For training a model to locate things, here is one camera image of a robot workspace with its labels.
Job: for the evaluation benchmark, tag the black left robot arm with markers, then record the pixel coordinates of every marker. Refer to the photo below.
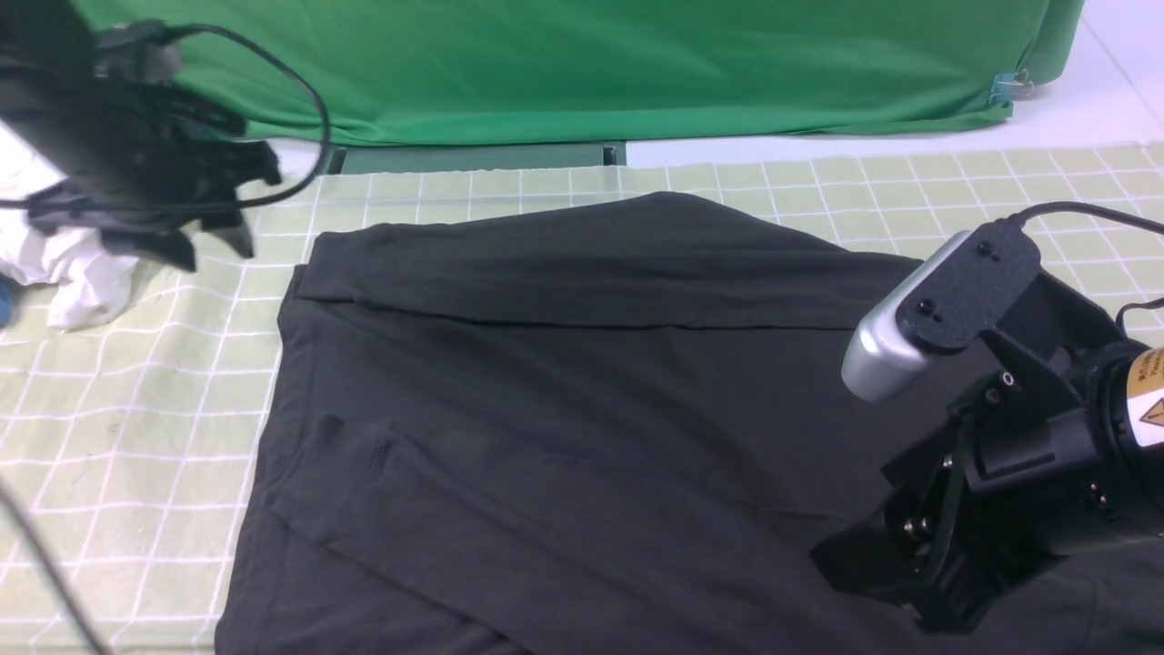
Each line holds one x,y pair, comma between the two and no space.
49,28

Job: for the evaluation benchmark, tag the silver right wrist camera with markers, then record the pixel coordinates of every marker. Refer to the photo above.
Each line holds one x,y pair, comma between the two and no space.
962,290

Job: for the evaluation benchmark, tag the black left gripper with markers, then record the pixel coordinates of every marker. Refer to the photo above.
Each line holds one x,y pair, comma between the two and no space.
141,157

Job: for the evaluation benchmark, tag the white crumpled shirt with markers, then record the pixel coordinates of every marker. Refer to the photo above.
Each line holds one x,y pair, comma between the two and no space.
92,287

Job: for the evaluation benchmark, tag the green backdrop cloth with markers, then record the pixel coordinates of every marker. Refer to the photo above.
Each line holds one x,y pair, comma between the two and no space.
473,73

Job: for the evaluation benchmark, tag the metal binder clip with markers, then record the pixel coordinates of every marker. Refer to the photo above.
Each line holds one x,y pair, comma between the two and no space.
1008,87

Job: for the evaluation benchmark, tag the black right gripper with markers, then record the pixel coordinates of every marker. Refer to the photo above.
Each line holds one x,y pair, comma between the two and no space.
1031,467

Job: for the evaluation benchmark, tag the dark gray long-sleeved shirt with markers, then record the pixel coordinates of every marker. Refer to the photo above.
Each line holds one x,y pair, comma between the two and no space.
615,429

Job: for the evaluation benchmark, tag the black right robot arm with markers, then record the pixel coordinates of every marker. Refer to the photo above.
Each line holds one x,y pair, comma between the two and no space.
1137,437

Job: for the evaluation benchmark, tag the blue object at edge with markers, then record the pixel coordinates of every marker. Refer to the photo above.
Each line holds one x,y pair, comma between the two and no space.
7,308

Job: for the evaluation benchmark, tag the light green checkered tablecloth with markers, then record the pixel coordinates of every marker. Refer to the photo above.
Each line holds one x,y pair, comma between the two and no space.
132,445

